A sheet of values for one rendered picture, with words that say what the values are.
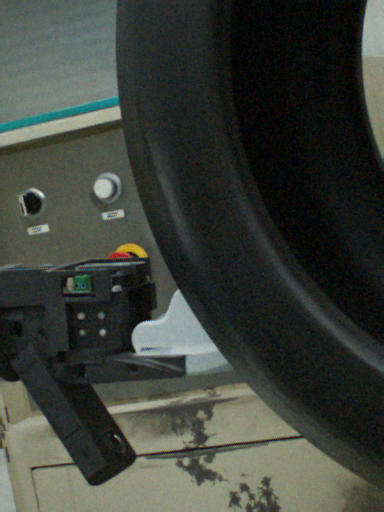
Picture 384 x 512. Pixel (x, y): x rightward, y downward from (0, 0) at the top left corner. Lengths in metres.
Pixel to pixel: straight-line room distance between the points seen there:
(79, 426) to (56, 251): 0.79
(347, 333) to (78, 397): 0.27
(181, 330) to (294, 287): 0.17
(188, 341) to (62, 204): 0.82
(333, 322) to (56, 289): 0.25
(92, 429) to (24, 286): 0.11
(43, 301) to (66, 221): 0.76
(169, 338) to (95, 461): 0.11
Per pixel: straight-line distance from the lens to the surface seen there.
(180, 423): 1.66
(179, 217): 0.81
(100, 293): 0.94
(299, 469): 1.62
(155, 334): 0.94
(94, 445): 0.98
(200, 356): 0.93
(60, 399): 0.98
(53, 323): 0.96
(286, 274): 0.78
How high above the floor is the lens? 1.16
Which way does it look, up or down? 3 degrees down
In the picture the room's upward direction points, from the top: 12 degrees counter-clockwise
